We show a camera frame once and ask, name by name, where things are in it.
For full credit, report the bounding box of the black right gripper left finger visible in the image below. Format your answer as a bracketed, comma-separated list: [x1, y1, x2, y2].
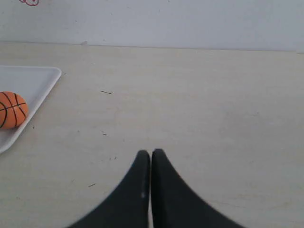
[70, 150, 150, 228]

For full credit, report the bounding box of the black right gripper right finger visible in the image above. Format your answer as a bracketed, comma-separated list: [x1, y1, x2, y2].
[151, 149, 242, 228]

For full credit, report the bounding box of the white plastic tray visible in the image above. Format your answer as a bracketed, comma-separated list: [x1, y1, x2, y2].
[0, 66, 62, 153]

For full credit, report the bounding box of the red mini basketball hoop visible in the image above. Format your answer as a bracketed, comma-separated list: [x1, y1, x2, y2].
[19, 0, 39, 6]

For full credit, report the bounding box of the small orange basketball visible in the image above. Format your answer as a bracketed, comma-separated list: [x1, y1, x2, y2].
[0, 91, 29, 130]

